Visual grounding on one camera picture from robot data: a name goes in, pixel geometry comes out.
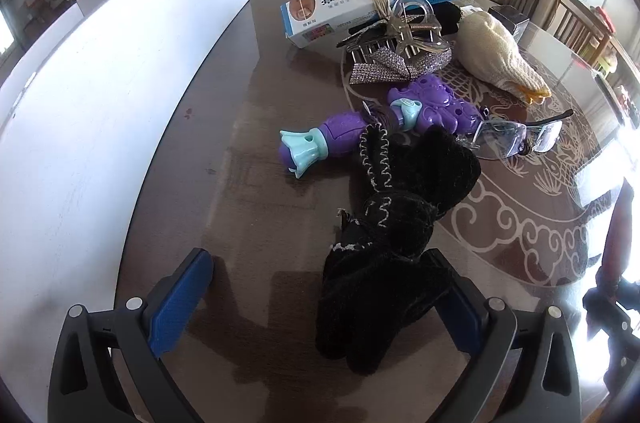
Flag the wooden dining chair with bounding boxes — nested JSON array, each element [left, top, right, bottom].
[[552, 0, 613, 68]]

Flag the blue and white carton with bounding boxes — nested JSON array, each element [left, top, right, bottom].
[[280, 0, 463, 50]]

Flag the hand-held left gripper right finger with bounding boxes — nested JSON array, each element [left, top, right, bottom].
[[422, 248, 583, 423]]

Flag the clear hair claw clip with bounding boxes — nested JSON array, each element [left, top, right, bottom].
[[336, 0, 453, 66]]

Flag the rhinestone bow hair clip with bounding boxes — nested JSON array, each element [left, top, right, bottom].
[[349, 48, 453, 84]]

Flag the clear safety glasses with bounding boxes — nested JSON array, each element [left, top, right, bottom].
[[470, 109, 575, 161]]

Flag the purple and teal toy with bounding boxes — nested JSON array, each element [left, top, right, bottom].
[[279, 74, 485, 178]]

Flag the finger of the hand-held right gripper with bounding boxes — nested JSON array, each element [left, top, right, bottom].
[[601, 177, 640, 289], [582, 268, 640, 344]]

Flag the black printed box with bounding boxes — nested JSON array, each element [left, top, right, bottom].
[[487, 5, 530, 38]]

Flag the cream knit cloth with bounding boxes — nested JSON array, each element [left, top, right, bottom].
[[457, 10, 552, 105]]

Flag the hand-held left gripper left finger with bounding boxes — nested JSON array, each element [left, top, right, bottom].
[[47, 248, 216, 423]]

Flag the brown patterned desktop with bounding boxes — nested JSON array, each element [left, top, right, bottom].
[[112, 0, 640, 423]]

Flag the black velvet stitched bow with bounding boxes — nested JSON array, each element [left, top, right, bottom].
[[315, 124, 483, 376]]

